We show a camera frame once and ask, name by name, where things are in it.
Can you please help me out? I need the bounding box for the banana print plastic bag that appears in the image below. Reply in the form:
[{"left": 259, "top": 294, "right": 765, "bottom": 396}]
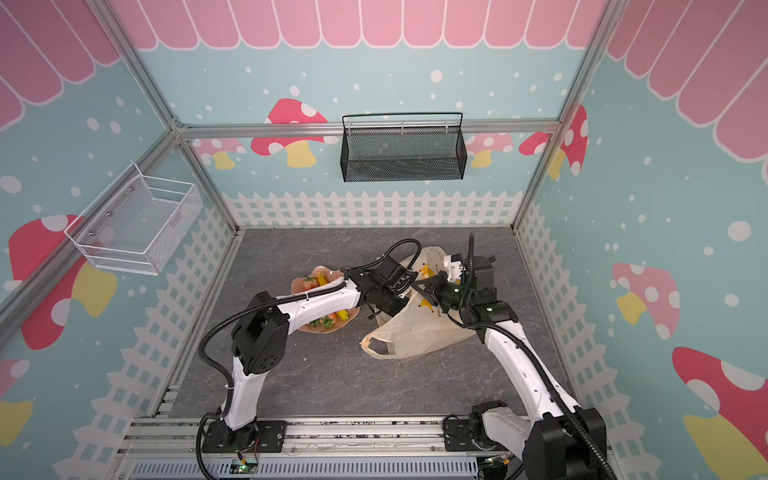
[{"left": 359, "top": 245, "right": 481, "bottom": 361}]

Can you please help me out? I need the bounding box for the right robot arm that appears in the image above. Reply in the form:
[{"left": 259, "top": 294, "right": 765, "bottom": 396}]
[{"left": 412, "top": 255, "right": 617, "bottom": 479}]

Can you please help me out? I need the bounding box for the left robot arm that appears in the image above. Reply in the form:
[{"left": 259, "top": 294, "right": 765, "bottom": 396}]
[{"left": 194, "top": 256, "right": 418, "bottom": 460}]

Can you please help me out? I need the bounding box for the pink fruit plate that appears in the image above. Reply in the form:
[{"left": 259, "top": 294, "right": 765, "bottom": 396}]
[{"left": 290, "top": 266, "right": 360, "bottom": 334}]

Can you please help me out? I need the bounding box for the red strawberry bottom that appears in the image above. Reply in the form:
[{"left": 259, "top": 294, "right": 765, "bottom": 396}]
[{"left": 308, "top": 313, "right": 338, "bottom": 329}]

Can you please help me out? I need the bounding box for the red strawberry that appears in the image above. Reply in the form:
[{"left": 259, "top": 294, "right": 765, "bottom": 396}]
[
  {"left": 300, "top": 277, "right": 320, "bottom": 291},
  {"left": 308, "top": 313, "right": 338, "bottom": 329}
]

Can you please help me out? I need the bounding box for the red strawberry top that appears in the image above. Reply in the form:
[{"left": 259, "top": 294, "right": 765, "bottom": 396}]
[{"left": 300, "top": 277, "right": 320, "bottom": 291}]

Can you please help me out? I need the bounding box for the black mesh wall basket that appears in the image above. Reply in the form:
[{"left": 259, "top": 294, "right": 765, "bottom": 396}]
[{"left": 340, "top": 112, "right": 468, "bottom": 183}]

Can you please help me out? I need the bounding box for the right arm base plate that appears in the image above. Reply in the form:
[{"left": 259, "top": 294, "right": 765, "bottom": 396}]
[{"left": 441, "top": 414, "right": 531, "bottom": 455}]

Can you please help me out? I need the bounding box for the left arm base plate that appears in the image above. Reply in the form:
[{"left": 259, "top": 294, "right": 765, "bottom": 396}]
[{"left": 201, "top": 419, "right": 287, "bottom": 454}]

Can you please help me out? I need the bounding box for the white wire wall basket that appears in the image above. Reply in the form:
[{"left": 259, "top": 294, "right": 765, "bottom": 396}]
[{"left": 64, "top": 164, "right": 204, "bottom": 276}]

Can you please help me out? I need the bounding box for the aluminium front rail frame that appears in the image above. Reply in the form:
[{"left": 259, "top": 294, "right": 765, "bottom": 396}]
[{"left": 106, "top": 416, "right": 528, "bottom": 479}]

